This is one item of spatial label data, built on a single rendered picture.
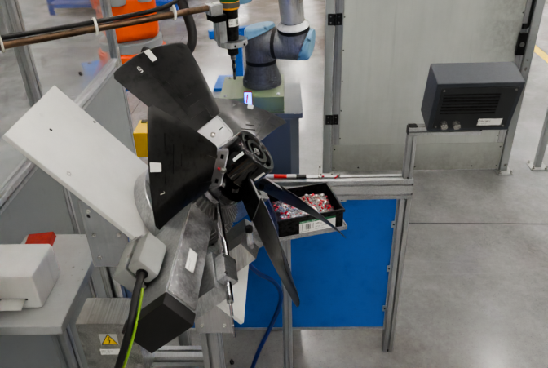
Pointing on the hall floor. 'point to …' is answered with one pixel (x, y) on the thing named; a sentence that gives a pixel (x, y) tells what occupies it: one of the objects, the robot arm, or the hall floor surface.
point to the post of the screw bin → (287, 313)
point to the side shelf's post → (67, 349)
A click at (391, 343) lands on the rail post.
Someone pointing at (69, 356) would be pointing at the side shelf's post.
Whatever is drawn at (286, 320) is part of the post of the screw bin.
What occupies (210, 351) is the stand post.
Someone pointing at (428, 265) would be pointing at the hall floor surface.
